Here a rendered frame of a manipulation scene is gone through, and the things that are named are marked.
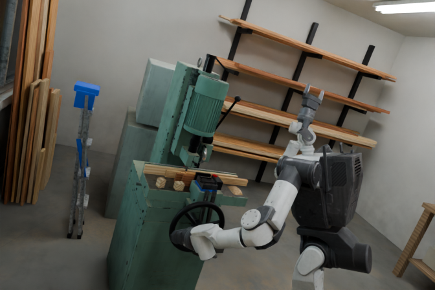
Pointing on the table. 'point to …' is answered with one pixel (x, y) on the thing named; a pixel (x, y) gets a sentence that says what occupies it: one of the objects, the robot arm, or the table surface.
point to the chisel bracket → (188, 156)
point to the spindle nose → (194, 143)
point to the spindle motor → (206, 105)
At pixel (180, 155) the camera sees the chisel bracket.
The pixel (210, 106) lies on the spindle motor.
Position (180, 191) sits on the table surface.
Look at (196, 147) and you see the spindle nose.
